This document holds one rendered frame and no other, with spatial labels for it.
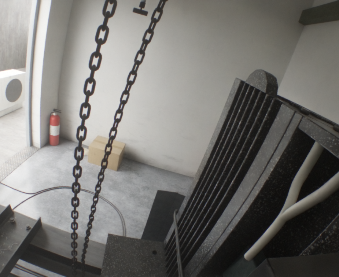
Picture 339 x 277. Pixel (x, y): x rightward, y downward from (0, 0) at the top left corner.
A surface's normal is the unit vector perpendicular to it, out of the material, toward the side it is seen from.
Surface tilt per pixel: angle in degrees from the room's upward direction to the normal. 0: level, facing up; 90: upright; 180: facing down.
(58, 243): 0
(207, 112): 90
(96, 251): 0
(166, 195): 90
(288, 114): 90
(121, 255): 0
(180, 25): 90
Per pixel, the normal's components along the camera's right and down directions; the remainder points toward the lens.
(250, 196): -0.95, -0.22
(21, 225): 0.30, -0.85
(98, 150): -0.02, 0.45
